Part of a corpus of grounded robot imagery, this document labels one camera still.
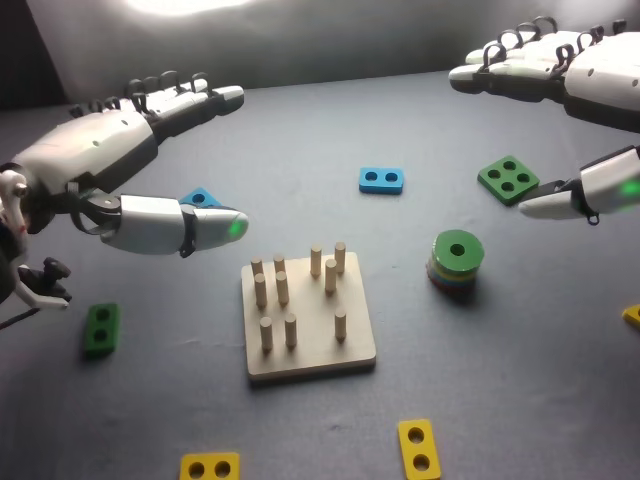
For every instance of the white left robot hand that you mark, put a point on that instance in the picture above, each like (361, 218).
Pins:
(90, 145)

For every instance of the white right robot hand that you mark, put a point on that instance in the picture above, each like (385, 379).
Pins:
(600, 80)

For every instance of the stack of coloured round discs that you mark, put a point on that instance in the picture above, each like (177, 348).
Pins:
(445, 250)

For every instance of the green four-hole square block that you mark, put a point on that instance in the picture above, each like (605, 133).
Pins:
(509, 176)

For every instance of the blue four-hole square block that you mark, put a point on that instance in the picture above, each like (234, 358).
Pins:
(214, 201)

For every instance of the green two-hole rectangular block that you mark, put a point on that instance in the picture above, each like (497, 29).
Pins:
(102, 325)

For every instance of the yellow three-hole triangular block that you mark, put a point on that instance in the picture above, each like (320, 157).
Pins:
(634, 316)

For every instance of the blue two-hole rectangular block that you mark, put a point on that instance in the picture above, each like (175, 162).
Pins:
(381, 186)

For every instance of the wooden peg board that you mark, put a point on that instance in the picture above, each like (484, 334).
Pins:
(310, 350)

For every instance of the yellow four-hole square block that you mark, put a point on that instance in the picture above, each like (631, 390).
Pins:
(210, 459)

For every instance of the yellow two-hole rectangular block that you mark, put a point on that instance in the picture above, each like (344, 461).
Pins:
(419, 448)

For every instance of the grey table cloth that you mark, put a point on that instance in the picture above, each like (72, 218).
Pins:
(500, 375)

